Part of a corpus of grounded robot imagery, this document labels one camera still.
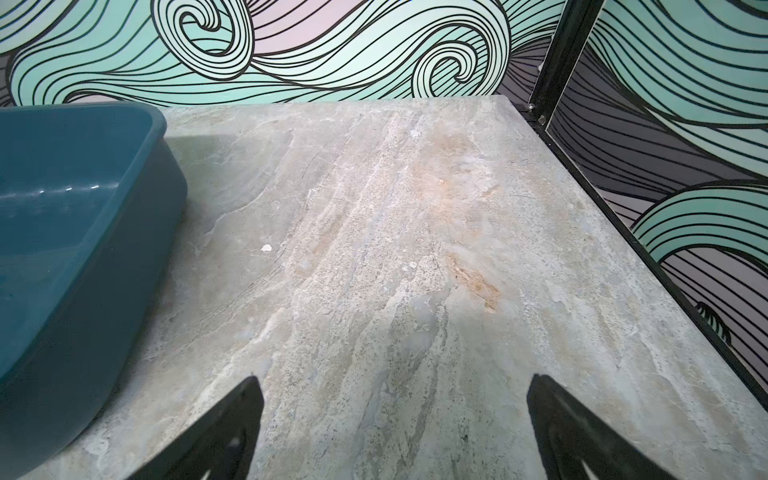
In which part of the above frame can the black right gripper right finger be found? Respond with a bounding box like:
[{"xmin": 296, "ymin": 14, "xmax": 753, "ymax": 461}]
[{"xmin": 526, "ymin": 374, "xmax": 673, "ymax": 479}]

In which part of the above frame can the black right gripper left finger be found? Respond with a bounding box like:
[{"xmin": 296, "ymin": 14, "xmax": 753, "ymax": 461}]
[{"xmin": 130, "ymin": 376, "xmax": 264, "ymax": 479}]

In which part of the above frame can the teal plastic bin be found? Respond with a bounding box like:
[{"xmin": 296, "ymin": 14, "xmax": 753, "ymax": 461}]
[{"xmin": 1, "ymin": 102, "xmax": 187, "ymax": 479}]

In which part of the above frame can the black right rear frame post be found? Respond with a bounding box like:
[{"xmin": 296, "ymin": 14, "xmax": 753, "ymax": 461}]
[{"xmin": 528, "ymin": 0, "xmax": 604, "ymax": 128}]

